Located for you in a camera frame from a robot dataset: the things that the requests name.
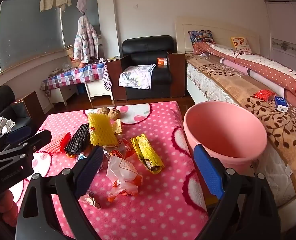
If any black foam fruit net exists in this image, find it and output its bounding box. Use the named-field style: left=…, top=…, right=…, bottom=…
left=64, top=123, right=91, bottom=156

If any white wardrobe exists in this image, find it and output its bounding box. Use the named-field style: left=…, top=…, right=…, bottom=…
left=260, top=0, right=296, bottom=73

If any pink hanging garment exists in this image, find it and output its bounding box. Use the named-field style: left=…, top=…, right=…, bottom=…
left=77, top=0, right=91, bottom=14

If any red white snack wrapper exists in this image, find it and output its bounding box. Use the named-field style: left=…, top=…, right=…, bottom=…
left=103, top=135, right=136, bottom=159

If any black leather sofa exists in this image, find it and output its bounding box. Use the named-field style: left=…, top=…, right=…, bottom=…
left=0, top=85, right=39, bottom=143

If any small crumpled foil wrapper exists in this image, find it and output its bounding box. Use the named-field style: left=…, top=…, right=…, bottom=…
left=78, top=190, right=101, bottom=209

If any red mesh bag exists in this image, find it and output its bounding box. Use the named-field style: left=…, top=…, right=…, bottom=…
left=254, top=89, right=275, bottom=101

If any red foam fruit net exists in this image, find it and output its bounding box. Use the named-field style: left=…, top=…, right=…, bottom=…
left=45, top=132, right=72, bottom=153

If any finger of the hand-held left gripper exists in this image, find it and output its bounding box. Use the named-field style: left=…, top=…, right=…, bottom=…
left=0, top=126, right=32, bottom=153
left=3, top=129, right=53, bottom=159

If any orange peel piece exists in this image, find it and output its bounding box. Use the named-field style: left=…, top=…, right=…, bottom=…
left=112, top=119, right=123, bottom=135

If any dark patterned cloth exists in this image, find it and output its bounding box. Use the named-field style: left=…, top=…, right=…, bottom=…
left=102, top=64, right=113, bottom=91

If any white printed puffy jacket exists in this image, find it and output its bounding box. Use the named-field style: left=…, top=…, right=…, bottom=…
left=74, top=15, right=98, bottom=64

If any tan bag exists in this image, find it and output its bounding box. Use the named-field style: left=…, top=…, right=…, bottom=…
left=66, top=47, right=81, bottom=68

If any pink polka dot blanket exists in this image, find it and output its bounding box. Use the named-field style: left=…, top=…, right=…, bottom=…
left=11, top=102, right=211, bottom=240

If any yellow foam fruit net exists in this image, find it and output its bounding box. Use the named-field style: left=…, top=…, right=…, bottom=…
left=87, top=112, right=119, bottom=147

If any white desk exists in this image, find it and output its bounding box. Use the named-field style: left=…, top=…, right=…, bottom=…
left=49, top=80, right=113, bottom=107

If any pink rolled quilt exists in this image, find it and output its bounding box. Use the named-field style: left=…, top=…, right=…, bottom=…
left=219, top=57, right=296, bottom=115

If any white orange plastic bag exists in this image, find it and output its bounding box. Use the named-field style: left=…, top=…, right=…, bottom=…
left=106, top=156, right=143, bottom=203

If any grey window blind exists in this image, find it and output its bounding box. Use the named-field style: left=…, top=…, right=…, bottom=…
left=61, top=0, right=100, bottom=47
left=0, top=0, right=65, bottom=74

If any person's left hand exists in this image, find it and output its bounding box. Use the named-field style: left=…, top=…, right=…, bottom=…
left=0, top=188, right=19, bottom=228

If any floral seat cloth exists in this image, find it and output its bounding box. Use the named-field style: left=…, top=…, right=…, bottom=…
left=118, top=64, right=157, bottom=90

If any checkered tablecloth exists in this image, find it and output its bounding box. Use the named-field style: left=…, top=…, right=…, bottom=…
left=41, top=62, right=108, bottom=90

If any wooden side table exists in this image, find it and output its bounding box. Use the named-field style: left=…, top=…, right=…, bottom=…
left=167, top=52, right=186, bottom=98
left=106, top=56, right=127, bottom=101
left=11, top=91, right=45, bottom=120

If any white crumpled cloth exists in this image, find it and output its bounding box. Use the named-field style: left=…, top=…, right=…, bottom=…
left=0, top=117, right=16, bottom=134

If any red polka dot quilt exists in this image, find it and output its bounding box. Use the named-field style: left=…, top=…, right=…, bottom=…
left=194, top=41, right=296, bottom=100

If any colourful printed pillow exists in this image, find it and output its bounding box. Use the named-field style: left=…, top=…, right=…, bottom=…
left=188, top=30, right=215, bottom=46

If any yellow foil wrapper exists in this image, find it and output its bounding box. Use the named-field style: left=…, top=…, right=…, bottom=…
left=130, top=133, right=165, bottom=175

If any black leather armchair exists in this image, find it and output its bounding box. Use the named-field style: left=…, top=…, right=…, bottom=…
left=121, top=35, right=175, bottom=100

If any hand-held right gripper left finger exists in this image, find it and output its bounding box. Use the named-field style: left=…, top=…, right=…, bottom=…
left=15, top=146, right=105, bottom=240

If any yellow floral pillow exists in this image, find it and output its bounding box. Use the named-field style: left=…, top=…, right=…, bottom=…
left=230, top=37, right=252, bottom=51

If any cream bed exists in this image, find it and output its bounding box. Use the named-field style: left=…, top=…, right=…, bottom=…
left=175, top=17, right=296, bottom=233

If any blue tissue pack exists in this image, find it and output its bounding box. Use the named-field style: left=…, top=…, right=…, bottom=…
left=274, top=96, right=289, bottom=112

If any pink plastic bucket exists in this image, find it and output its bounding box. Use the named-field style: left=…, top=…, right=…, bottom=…
left=183, top=101, right=268, bottom=176

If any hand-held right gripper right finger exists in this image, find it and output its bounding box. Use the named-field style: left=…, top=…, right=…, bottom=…
left=193, top=144, right=281, bottom=240

